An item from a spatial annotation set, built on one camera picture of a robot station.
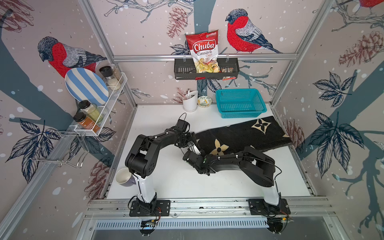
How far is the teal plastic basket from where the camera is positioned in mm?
1137

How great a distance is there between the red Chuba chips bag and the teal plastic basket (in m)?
0.32

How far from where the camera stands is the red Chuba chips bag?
80 cm
